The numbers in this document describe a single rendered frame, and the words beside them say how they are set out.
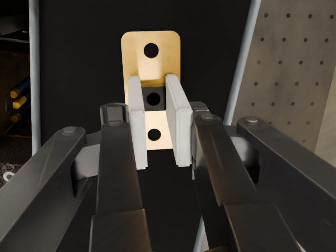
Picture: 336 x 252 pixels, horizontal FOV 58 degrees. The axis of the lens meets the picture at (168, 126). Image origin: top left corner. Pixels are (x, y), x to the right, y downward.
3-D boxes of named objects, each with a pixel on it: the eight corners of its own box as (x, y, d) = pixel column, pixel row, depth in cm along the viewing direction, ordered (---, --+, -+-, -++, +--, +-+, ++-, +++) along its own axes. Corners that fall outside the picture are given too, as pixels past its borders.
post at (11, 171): (62, 68, 65) (-32, 161, 28) (86, 71, 65) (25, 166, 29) (62, 91, 67) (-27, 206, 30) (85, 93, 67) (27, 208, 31)
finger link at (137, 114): (148, 170, 15) (132, 171, 15) (141, 117, 21) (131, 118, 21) (145, 112, 13) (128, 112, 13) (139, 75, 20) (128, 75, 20)
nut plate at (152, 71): (120, 32, 19) (119, 34, 18) (180, 30, 20) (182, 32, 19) (129, 149, 23) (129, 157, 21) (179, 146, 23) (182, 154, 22)
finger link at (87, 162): (132, 177, 13) (59, 182, 12) (131, 129, 17) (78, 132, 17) (130, 145, 12) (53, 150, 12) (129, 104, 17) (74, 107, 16)
